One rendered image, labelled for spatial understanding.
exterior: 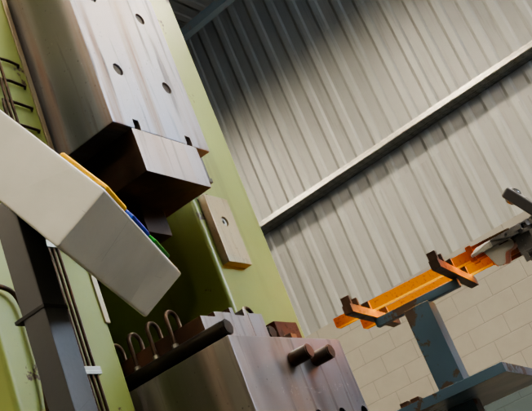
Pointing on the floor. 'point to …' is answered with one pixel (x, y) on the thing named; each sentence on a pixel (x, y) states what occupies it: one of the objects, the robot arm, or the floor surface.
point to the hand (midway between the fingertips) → (477, 250)
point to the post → (15, 228)
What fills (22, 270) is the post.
